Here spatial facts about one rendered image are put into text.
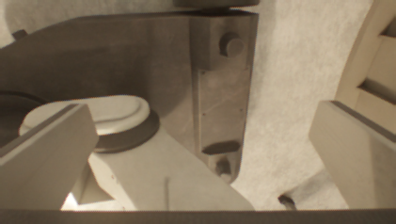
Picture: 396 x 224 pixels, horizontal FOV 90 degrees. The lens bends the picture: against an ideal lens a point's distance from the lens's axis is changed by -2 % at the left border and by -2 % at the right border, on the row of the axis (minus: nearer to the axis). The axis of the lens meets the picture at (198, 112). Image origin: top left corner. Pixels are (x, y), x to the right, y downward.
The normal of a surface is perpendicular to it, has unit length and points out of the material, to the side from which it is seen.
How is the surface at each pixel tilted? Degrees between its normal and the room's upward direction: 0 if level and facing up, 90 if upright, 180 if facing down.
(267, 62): 0
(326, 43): 0
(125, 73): 0
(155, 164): 90
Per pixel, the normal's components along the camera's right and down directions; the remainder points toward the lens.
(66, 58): 0.18, 0.51
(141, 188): -0.02, -0.86
